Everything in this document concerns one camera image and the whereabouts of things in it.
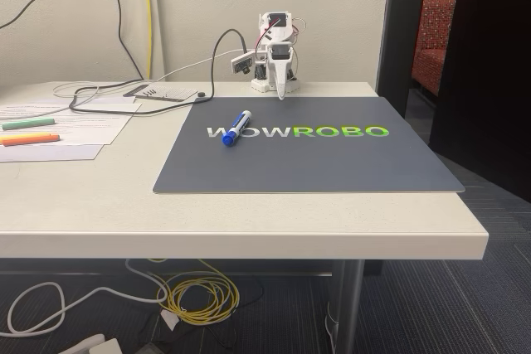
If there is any dark wooden door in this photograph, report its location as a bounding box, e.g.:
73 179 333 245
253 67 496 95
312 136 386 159
428 0 531 206

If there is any blue marker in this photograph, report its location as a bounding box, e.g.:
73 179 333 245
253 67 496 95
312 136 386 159
221 109 253 148

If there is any metal table leg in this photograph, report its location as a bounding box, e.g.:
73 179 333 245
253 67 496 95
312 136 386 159
325 259 367 354

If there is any dark door frame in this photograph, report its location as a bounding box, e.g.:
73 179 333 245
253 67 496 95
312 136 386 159
374 0 431 118

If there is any red patterned chair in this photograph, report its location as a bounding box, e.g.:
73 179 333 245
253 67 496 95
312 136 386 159
411 0 457 96

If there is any green marker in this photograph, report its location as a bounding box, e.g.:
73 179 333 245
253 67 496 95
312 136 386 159
1 118 56 131

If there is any black camera cable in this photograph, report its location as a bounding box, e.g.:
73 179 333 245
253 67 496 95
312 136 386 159
68 28 251 117

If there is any white power adapter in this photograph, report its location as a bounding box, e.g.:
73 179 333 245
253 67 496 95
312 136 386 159
72 333 124 354

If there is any white printed paper sheet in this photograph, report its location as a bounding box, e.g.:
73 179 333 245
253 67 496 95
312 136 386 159
0 101 143 147

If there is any yellow wall cable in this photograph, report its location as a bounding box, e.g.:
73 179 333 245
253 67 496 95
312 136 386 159
130 0 152 80

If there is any white cable on table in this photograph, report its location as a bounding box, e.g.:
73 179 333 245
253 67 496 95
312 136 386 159
52 50 261 100

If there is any yellow coiled cable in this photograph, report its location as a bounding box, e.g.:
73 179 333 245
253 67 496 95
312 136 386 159
147 257 241 326

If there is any white floor cable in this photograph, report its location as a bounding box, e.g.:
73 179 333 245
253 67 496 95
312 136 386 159
7 258 184 337

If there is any orange marker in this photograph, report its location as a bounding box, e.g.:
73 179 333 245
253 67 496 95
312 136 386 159
0 133 61 148

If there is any grey WOWROBO mat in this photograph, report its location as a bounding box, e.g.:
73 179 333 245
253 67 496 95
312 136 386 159
152 95 466 195

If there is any white gripper camera box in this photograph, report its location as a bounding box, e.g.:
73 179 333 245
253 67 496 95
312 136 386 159
230 50 256 75

